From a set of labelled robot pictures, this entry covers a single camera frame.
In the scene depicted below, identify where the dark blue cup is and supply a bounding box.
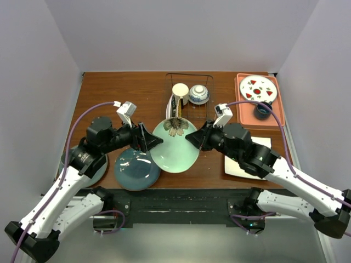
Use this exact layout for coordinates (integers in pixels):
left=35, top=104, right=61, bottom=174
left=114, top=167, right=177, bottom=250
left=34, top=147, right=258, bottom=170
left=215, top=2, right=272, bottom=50
left=253, top=101, right=273, bottom=121

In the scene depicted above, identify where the salmon pink tray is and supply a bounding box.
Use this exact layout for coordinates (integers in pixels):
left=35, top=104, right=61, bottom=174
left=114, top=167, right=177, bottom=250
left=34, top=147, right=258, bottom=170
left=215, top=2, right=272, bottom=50
left=234, top=73, right=285, bottom=130

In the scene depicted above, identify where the green plate with flower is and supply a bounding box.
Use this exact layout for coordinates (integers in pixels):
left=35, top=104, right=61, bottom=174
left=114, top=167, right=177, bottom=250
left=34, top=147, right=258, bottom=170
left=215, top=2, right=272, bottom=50
left=150, top=117, right=200, bottom=173

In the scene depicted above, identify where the dark plate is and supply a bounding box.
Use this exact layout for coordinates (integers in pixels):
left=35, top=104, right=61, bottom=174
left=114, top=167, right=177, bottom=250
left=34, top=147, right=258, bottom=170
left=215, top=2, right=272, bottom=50
left=114, top=148, right=161, bottom=191

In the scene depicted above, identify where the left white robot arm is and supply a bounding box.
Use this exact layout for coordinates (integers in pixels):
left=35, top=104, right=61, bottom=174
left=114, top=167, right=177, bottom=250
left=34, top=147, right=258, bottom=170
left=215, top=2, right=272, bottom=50
left=4, top=117, right=163, bottom=262

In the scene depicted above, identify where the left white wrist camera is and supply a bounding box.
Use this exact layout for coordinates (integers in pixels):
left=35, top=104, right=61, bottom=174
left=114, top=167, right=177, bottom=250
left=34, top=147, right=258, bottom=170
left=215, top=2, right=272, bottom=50
left=114, top=101, right=137, bottom=127

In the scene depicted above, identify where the yellow woven bamboo plate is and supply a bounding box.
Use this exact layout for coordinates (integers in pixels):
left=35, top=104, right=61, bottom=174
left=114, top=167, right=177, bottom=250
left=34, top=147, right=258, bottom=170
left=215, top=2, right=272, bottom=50
left=176, top=99, right=182, bottom=118

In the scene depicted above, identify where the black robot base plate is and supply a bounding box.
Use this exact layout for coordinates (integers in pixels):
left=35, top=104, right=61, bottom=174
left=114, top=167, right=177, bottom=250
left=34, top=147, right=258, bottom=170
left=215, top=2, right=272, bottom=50
left=93, top=189, right=274, bottom=234

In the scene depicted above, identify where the cream ceramic mug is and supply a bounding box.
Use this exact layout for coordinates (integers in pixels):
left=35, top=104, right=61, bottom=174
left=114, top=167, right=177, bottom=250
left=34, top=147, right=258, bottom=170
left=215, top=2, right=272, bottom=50
left=172, top=83, right=189, bottom=105

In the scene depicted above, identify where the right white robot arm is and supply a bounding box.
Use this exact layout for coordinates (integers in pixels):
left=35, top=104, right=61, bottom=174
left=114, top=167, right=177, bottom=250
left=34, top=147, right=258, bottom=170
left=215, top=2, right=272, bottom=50
left=185, top=121, right=350, bottom=239

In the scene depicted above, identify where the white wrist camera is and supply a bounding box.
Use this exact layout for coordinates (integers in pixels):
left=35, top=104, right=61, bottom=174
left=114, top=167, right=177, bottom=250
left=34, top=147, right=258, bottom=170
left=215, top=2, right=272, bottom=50
left=114, top=101, right=137, bottom=127
left=213, top=104, right=233, bottom=128

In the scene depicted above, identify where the watermelon pattern white plate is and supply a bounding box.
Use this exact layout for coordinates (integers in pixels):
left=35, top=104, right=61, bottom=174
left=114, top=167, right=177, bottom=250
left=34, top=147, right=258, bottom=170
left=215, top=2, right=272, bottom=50
left=239, top=75, right=278, bottom=102

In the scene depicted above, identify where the white plate teal lettered rim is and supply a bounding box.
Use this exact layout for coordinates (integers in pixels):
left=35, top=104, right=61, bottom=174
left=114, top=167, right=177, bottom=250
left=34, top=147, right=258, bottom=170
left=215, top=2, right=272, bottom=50
left=166, top=95, right=178, bottom=119

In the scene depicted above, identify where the black wire dish rack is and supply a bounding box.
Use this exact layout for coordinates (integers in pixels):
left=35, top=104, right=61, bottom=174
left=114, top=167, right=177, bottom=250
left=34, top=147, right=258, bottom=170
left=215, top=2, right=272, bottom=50
left=161, top=72, right=216, bottom=121

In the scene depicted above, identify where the grey-green round plate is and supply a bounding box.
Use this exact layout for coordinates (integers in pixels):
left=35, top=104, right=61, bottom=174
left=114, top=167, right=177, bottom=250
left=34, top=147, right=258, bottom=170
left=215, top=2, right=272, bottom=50
left=58, top=153, right=109, bottom=188

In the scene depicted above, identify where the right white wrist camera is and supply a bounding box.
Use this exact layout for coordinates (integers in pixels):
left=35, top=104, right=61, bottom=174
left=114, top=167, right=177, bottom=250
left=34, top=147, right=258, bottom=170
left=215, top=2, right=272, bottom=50
left=213, top=104, right=233, bottom=128

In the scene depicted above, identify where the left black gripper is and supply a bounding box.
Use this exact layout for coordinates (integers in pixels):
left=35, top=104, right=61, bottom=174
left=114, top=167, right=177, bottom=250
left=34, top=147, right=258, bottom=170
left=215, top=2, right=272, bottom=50
left=102, top=116, right=163, bottom=153

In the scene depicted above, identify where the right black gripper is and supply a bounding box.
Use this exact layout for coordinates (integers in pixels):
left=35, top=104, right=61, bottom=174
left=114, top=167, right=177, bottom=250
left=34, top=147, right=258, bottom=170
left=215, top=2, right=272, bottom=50
left=185, top=119, right=241, bottom=162

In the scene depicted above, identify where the blue floral white bowl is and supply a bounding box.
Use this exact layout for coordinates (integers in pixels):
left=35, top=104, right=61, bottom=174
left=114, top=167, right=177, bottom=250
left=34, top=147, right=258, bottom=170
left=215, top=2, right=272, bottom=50
left=189, top=84, right=210, bottom=105

